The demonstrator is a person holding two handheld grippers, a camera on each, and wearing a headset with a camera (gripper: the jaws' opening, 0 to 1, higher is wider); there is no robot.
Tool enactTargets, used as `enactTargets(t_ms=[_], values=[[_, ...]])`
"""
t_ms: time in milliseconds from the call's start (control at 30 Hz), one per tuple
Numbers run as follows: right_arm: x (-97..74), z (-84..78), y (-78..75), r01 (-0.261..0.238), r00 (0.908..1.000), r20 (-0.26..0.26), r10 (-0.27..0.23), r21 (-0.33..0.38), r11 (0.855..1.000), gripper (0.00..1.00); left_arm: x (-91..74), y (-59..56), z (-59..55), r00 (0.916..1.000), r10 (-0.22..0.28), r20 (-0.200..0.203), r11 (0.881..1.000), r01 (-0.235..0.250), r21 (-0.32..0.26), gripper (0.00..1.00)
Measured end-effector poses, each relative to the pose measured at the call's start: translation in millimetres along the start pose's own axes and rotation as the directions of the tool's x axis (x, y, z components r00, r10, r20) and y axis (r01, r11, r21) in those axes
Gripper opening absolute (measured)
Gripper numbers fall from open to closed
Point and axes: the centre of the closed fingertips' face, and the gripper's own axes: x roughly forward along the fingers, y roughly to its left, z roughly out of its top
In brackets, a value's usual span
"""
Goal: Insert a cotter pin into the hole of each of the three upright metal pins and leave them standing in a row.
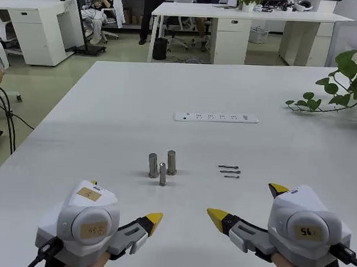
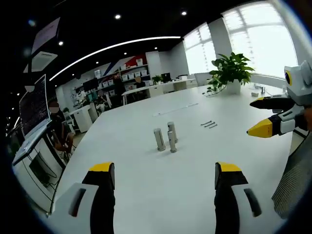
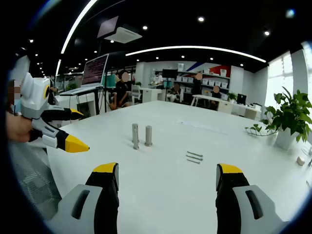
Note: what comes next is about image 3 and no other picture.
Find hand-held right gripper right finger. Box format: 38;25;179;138
215;162;291;234

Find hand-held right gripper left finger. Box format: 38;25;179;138
47;162;120;234

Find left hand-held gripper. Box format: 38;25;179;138
20;72;90;154

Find white standing desk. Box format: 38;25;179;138
59;85;104;116

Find person's body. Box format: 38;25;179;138
6;98;23;116

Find computer monitor with text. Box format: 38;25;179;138
80;54;109;86

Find office chair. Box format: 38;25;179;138
131;84;143;105

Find clear plastic ruler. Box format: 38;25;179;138
175;119;229;136

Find white office desk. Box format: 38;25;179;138
190;94;236;115

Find ceiling air conditioner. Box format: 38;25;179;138
104;26;143;44

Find green plant in white pot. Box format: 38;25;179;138
244;86;312;150

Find shelf with white boxes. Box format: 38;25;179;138
177;63;231;98

